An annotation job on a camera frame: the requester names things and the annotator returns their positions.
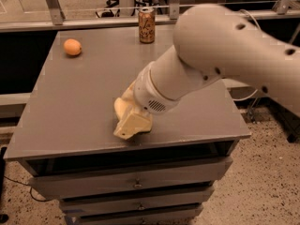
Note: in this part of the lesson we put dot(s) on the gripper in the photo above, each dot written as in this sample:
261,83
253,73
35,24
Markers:
147,95

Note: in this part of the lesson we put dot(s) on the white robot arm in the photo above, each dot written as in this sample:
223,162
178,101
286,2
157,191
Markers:
210,42

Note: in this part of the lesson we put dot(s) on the grey drawer cabinet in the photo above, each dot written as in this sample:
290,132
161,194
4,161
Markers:
65,136

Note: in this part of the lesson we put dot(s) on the orange fruit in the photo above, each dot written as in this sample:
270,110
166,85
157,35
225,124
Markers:
72,47

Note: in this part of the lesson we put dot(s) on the brown drink can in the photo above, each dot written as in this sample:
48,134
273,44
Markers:
146,19

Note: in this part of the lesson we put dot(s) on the metal railing frame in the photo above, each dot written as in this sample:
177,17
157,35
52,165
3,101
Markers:
24,15

